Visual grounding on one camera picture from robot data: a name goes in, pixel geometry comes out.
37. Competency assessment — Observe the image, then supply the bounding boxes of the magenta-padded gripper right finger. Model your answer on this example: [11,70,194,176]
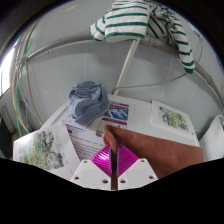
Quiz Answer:
[115,143,158,191]

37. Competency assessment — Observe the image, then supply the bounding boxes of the purple printed white leaflet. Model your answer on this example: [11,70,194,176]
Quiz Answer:
[64,100,130,161]

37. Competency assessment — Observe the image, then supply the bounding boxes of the bright window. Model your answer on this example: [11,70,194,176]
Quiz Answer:
[0,46,16,98]

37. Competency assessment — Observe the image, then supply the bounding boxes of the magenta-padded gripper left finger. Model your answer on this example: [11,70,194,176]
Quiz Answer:
[69,143,114,192]

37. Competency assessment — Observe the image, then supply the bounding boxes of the green striped white garment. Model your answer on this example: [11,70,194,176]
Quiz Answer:
[88,0,196,75]

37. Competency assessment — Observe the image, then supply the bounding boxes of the orange hose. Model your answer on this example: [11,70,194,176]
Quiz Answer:
[11,56,32,134]

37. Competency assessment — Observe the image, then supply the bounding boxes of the black cabinet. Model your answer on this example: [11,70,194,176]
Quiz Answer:
[0,116,14,158]

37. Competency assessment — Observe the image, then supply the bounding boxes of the brown towel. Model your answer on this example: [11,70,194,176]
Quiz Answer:
[102,124,205,191]

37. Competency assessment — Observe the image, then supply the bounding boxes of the white appliance lid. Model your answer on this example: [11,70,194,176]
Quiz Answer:
[199,114,224,163]

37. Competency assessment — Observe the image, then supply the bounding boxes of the crumpled blue cloth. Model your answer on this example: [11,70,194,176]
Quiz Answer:
[68,80,110,127]

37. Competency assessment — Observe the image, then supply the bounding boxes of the green hose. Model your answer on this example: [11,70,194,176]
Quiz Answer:
[14,41,34,138]

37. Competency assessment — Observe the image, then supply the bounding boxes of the white upright pipe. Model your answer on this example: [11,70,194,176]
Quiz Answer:
[113,38,141,96]

